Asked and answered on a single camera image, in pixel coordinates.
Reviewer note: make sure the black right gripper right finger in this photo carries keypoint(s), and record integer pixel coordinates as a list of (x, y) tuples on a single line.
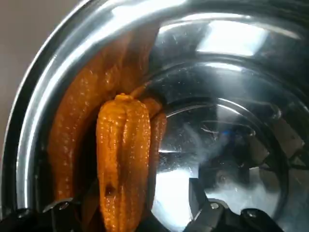
[(217, 217)]

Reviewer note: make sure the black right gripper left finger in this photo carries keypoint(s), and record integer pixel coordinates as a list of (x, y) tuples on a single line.
[(58, 217)]

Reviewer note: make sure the orange corn cob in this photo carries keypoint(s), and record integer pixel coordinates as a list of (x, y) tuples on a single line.
[(123, 157)]

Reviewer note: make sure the steel cooking pot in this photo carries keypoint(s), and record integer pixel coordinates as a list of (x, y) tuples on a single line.
[(217, 60)]

